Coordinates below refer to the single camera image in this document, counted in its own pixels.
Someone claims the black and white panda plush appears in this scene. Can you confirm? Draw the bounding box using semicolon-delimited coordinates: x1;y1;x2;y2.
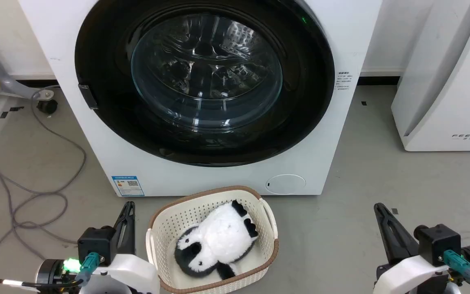
174;200;259;281

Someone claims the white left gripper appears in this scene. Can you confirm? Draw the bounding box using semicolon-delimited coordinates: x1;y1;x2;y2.
81;201;161;294

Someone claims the blue energy label sticker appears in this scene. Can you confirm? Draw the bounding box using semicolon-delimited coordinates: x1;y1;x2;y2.
111;176;145;197

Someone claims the white air purifier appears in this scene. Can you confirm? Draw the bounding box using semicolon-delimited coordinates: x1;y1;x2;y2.
390;0;470;152

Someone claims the white front-load washing machine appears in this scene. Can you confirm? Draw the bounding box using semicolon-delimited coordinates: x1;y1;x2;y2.
18;0;383;198

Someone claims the grey floor cable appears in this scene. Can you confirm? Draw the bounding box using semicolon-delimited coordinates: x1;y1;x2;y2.
0;88;87;282

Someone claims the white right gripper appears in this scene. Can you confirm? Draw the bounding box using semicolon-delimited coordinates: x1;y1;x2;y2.
373;203;451;294

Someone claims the white text label sticker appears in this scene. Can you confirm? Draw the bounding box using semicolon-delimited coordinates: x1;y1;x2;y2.
336;70;355;92

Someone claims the grey chair leg with caster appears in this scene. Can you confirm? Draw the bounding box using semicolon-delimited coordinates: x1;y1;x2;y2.
0;43;59;114

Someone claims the teal connector right gripper cable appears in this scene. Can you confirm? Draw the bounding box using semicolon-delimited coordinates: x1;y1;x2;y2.
443;249;470;294

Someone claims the round black glass washer door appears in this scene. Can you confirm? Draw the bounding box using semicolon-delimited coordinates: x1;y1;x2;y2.
75;0;336;167

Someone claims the white perforated laundry basket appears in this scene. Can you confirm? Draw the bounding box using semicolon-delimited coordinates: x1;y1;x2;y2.
146;186;279;294

